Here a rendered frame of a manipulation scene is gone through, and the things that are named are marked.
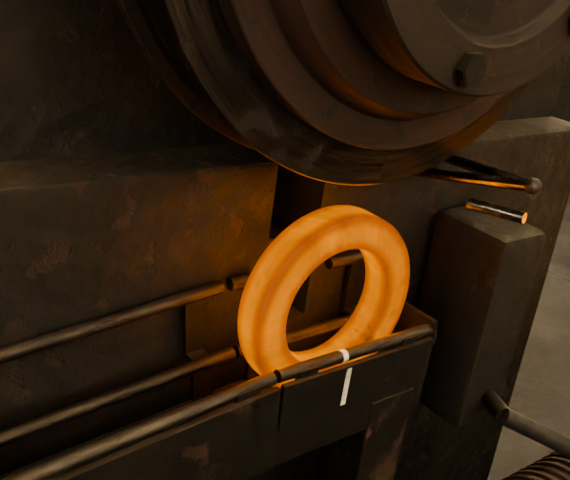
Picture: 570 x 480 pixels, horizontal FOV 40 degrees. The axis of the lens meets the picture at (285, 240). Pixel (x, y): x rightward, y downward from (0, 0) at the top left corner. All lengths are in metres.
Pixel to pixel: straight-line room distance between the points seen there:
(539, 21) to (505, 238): 0.29
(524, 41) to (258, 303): 0.29
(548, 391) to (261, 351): 1.60
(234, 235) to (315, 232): 0.08
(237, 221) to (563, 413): 1.56
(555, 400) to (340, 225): 1.58
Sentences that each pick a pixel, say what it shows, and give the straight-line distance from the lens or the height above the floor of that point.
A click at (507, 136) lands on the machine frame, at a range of 0.95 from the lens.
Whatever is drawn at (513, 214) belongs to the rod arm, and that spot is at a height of 0.87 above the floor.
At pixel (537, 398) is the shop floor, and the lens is 2.18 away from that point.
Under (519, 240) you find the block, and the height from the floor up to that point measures 0.80.
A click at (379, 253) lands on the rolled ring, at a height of 0.80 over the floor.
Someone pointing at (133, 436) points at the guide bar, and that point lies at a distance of 0.62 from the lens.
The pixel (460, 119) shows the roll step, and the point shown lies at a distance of 0.68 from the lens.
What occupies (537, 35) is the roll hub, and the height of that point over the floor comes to 1.02.
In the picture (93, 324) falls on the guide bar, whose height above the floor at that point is 0.75.
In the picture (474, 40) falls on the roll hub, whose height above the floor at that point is 1.01.
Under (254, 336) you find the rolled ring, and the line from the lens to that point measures 0.67.
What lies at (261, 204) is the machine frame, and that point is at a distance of 0.71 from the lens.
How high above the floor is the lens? 1.08
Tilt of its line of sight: 23 degrees down
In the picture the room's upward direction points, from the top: 8 degrees clockwise
